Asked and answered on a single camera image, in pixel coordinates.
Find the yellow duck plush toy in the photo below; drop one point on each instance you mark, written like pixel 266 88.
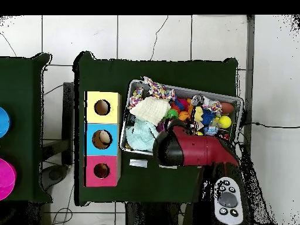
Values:
pixel 198 113

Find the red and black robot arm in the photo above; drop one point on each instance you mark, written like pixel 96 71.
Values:
pixel 199 150

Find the wooden box with three holes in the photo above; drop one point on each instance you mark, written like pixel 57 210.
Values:
pixel 113 112

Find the silver mesh bin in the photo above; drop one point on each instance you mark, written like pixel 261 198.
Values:
pixel 187 92

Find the purple spiky ball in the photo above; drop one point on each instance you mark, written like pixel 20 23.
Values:
pixel 160 127

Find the cream waffle cloth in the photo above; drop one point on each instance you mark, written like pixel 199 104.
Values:
pixel 151 110

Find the mint green cloth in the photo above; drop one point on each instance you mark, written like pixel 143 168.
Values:
pixel 140 136

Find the green spiky ball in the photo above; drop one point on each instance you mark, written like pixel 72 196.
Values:
pixel 172 113

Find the polka dot cloth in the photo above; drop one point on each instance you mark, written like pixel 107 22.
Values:
pixel 136 97

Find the orange toy basketball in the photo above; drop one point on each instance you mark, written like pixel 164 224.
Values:
pixel 184 116

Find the confetti print cloth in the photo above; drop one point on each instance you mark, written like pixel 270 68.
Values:
pixel 159 90

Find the white tape label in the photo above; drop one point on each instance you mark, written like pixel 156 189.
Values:
pixel 168 166
pixel 138 163

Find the yellow ball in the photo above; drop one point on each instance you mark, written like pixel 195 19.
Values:
pixel 225 121

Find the dark green side table cloth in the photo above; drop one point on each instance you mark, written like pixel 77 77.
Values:
pixel 23 93

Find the blue round disc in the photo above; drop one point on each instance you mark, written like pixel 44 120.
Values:
pixel 4 122

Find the magenta round disc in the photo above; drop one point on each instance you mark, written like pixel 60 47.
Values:
pixel 7 179

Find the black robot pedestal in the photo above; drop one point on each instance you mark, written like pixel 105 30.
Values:
pixel 150 215

